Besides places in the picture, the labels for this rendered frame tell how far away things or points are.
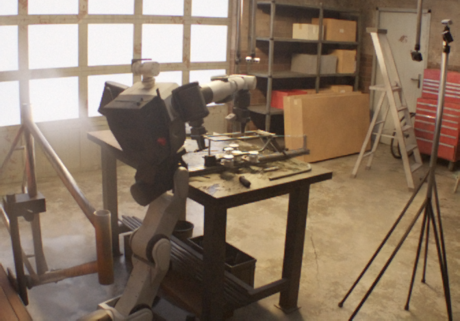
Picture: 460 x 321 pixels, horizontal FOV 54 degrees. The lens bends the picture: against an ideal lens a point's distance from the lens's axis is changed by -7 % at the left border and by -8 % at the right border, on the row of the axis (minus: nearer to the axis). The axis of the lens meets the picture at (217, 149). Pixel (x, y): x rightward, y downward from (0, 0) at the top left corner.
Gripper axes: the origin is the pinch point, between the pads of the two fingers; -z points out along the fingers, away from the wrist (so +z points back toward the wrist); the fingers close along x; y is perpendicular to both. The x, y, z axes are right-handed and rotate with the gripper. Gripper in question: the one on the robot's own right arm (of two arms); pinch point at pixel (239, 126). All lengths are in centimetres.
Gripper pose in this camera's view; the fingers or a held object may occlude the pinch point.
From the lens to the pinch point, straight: 249.5
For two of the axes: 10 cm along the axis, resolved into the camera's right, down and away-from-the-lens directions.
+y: 8.2, -0.9, 5.7
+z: 0.5, -9.7, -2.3
